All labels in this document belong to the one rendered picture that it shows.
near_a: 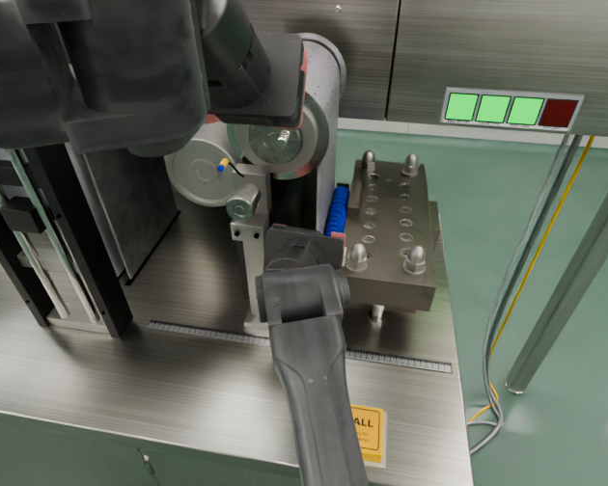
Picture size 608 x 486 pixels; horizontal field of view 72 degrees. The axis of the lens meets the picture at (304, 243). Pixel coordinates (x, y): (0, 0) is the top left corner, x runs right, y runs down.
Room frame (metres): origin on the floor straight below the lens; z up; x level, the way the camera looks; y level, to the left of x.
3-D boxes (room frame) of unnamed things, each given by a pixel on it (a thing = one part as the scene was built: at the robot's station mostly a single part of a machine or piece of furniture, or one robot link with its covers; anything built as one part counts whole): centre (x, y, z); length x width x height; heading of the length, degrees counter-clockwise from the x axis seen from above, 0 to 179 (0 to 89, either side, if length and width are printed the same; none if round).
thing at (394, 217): (0.68, -0.17, 1.00); 0.40 x 0.16 x 0.06; 170
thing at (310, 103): (0.55, 0.04, 1.25); 0.15 x 0.01 x 0.15; 80
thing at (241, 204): (0.48, 0.09, 1.18); 0.04 x 0.02 x 0.04; 80
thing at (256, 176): (0.51, 0.08, 1.05); 0.06 x 0.05 x 0.31; 170
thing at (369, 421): (0.29, -0.08, 0.91); 0.07 x 0.07 x 0.02; 80
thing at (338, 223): (0.65, -0.06, 1.03); 0.21 x 0.04 x 0.03; 170
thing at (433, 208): (0.68, -0.26, 0.96); 0.10 x 0.03 x 0.11; 170
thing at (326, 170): (0.66, -0.04, 1.11); 0.23 x 0.01 x 0.18; 170
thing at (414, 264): (0.51, -0.18, 1.05); 0.04 x 0.04 x 0.04
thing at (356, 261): (0.52, -0.09, 1.05); 0.04 x 0.04 x 0.04
